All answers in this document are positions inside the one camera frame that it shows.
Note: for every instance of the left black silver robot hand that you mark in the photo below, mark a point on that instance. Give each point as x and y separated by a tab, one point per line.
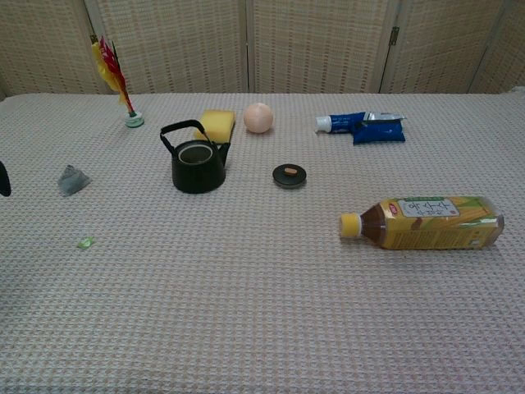
3	180

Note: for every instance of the peach coloured ball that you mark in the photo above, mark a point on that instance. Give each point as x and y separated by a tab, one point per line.
258	117

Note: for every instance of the blue plastic pouch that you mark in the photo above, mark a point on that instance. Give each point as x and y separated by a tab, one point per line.
381	134

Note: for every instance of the black teapot lid wooden knob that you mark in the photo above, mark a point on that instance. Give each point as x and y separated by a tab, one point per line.
290	178

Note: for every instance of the grey pyramid tea bag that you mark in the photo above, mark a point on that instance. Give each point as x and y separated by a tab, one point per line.
73	180

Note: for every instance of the red yellow feather shuttlecock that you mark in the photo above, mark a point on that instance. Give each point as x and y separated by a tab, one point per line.
110	70

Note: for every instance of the woven checked tablecloth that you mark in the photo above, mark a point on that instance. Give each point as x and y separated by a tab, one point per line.
262	308

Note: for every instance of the yellow label tea drink bottle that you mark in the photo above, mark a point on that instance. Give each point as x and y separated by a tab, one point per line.
426	225

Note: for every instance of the small green candy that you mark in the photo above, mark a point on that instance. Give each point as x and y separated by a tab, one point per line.
86	242

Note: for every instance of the yellow sponge block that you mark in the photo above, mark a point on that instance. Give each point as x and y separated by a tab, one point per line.
217	123

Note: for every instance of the woven folding screen panel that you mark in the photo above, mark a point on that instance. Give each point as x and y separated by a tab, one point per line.
320	45
508	61
439	45
172	45
41	45

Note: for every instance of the blue white toothpaste tube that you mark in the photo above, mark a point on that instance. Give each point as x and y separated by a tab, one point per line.
340	122

